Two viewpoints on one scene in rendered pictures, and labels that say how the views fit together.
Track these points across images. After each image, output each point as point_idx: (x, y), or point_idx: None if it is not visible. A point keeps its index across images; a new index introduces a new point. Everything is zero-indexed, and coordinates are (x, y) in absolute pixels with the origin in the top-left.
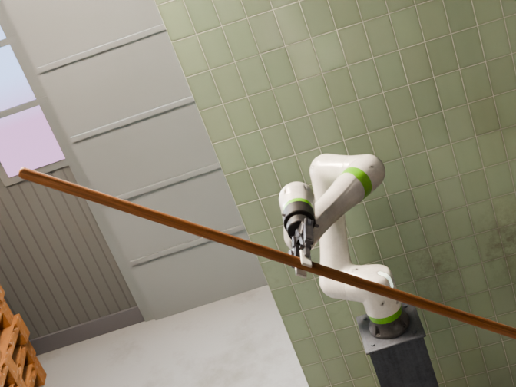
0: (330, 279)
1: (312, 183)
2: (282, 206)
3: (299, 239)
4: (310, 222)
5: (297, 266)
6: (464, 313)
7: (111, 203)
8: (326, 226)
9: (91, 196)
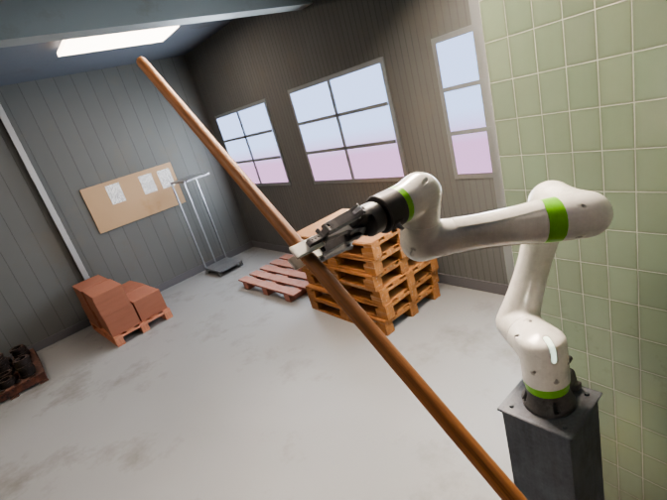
0: (502, 315)
1: None
2: None
3: None
4: (357, 210)
5: None
6: (487, 464)
7: (176, 107)
8: (456, 244)
9: (166, 96)
